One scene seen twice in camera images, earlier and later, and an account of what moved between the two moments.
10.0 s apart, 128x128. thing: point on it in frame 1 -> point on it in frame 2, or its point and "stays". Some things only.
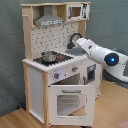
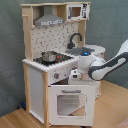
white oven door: [72, 105] stays
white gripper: [87, 45] -> [74, 75]
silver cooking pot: [48, 56] stays
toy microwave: [78, 12] stays
